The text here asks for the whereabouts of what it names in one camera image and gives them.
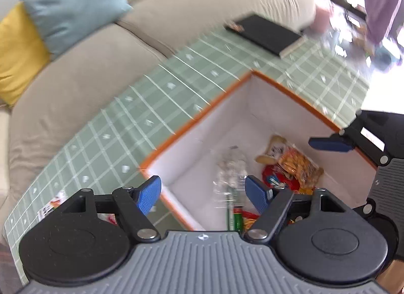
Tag clear packet of white balls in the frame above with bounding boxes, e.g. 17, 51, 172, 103
212, 147, 249, 210

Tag purple cloth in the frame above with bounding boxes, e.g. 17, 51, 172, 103
364, 0, 404, 49

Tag yellow pillow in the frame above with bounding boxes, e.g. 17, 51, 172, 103
0, 2, 53, 107

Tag white long snack packet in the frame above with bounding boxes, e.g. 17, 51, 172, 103
37, 188, 69, 220

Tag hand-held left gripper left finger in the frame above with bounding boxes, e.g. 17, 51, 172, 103
61, 175, 162, 244

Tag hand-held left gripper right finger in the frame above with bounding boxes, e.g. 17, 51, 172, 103
243, 174, 351, 244

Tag green checked tablecloth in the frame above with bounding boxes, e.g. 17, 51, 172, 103
3, 25, 372, 285

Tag orange cardboard box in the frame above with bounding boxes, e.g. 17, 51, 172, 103
139, 70, 380, 232

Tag beige sofa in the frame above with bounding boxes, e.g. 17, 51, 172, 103
0, 0, 318, 234

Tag light blue pillow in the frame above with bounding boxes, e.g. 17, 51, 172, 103
20, 0, 133, 58

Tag pink stool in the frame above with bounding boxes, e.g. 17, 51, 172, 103
311, 0, 336, 33

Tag black notebook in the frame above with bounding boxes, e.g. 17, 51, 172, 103
224, 14, 309, 59

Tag green sausage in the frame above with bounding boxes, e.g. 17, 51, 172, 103
226, 187, 244, 232

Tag beige cartoon snack packet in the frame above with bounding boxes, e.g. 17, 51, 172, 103
255, 135, 288, 165

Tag orange shrimp sticks packet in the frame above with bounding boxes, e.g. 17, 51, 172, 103
277, 145, 324, 191

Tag large red snack packet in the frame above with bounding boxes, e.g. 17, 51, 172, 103
261, 164, 302, 193

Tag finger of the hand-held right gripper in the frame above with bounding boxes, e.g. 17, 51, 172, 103
308, 109, 392, 167

